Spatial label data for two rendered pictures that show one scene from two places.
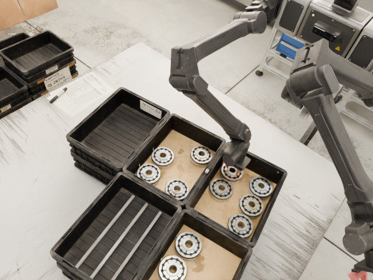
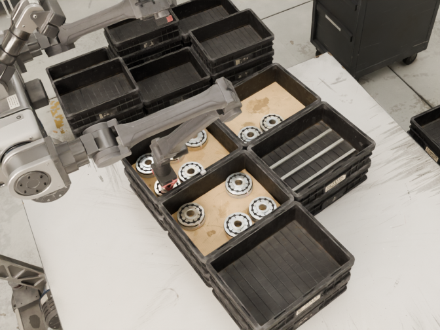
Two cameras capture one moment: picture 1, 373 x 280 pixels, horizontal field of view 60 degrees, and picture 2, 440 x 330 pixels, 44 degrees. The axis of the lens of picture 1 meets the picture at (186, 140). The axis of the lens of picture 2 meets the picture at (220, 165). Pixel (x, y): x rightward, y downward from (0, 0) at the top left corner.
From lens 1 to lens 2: 1.87 m
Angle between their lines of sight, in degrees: 72
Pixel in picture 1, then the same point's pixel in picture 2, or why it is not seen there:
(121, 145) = (283, 262)
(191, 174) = (213, 201)
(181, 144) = (205, 241)
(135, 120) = (252, 298)
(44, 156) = (385, 315)
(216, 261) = (230, 124)
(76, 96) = not seen: outside the picture
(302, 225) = not seen: hidden behind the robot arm
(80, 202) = (344, 239)
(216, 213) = (208, 158)
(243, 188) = not seen: hidden behind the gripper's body
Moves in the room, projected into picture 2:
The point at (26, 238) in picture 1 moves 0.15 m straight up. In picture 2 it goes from (402, 217) to (410, 196)
